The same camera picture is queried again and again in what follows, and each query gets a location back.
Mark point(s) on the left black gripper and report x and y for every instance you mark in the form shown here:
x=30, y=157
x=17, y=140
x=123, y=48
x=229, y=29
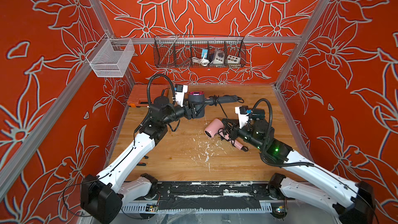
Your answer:
x=192, y=114

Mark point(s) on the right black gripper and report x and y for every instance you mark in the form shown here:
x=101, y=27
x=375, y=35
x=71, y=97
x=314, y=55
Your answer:
x=234, y=134

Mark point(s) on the dark green hair dryer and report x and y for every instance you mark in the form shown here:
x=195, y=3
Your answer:
x=257, y=114

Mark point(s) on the black magenta hair dryer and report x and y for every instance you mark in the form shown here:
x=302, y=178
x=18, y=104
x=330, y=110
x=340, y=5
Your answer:
x=198, y=102

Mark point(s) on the pink hair dryer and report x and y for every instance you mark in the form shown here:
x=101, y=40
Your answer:
x=216, y=127

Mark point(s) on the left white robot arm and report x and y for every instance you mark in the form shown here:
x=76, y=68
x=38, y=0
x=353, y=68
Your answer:
x=103, y=195

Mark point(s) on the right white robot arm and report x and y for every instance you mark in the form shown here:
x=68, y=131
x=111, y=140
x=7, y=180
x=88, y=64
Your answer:
x=349, y=201

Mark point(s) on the orange plastic tool case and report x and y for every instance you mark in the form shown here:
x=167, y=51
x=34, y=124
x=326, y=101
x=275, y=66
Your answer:
x=138, y=96

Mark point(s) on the blue white small box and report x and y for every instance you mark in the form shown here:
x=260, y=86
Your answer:
x=204, y=54

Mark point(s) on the white round socket adapter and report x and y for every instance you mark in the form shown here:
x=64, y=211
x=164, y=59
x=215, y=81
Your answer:
x=218, y=57

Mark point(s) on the white power strip cube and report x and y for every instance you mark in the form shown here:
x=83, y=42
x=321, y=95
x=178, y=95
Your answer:
x=233, y=61

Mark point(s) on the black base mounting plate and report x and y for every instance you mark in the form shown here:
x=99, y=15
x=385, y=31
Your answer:
x=214, y=196

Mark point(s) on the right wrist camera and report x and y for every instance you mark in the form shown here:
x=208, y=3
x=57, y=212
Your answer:
x=243, y=113

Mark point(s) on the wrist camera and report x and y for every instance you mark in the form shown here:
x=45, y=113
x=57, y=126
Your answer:
x=180, y=91
x=243, y=113

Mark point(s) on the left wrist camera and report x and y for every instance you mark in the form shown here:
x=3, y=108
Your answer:
x=180, y=91

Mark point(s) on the black wire wall basket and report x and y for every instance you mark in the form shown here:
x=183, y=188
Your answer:
x=187, y=54

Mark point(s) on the orange handled pliers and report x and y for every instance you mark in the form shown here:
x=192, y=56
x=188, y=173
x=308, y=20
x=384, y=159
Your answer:
x=143, y=164

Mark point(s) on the white mesh wall basket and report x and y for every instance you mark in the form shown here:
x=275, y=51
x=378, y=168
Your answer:
x=108, y=61

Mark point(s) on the aluminium frame rail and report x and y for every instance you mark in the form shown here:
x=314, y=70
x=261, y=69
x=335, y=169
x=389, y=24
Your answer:
x=247, y=40

